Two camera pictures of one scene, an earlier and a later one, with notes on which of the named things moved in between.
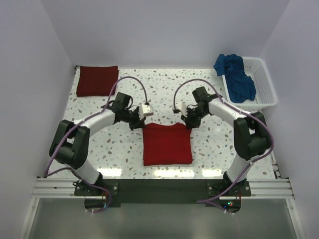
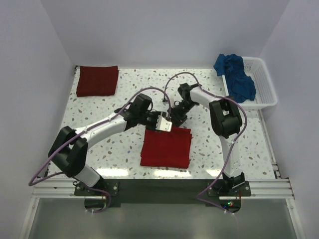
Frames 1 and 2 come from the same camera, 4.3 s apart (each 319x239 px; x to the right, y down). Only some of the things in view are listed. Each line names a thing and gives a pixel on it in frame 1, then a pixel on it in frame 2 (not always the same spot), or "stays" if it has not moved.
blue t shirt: (239, 86) stays
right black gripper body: (194, 116) → (179, 112)
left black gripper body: (132, 118) → (149, 119)
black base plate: (163, 191) stays
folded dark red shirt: (96, 80) stays
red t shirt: (166, 145) stays
